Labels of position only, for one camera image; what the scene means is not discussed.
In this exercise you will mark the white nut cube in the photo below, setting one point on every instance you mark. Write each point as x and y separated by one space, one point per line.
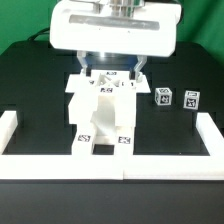
163 96
191 100

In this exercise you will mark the white chair back frame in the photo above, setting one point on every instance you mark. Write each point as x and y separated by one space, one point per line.
83 103

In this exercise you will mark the white chair seat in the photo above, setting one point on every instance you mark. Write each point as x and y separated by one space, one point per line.
105 126

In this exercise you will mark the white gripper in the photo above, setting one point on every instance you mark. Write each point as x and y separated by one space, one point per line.
115 26

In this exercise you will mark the white marker base plate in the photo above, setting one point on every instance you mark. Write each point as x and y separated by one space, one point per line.
77 83

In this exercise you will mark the white U-shaped fence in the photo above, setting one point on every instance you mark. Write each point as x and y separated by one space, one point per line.
30 167

